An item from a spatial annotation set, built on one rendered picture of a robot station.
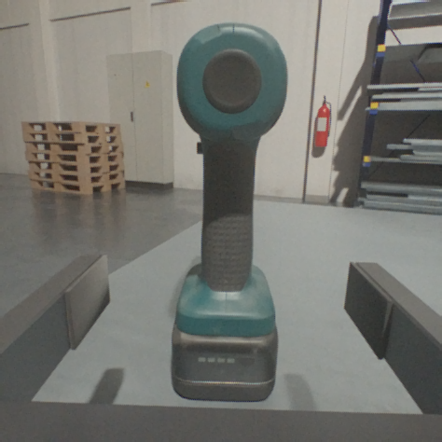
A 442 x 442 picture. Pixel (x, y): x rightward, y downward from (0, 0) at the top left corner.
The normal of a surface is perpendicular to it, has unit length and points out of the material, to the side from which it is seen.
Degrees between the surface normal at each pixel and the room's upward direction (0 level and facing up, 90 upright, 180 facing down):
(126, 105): 90
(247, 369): 90
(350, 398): 0
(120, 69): 90
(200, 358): 90
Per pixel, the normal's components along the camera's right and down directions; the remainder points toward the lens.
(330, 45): -0.38, 0.22
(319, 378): 0.02, -0.97
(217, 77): -0.02, 0.25
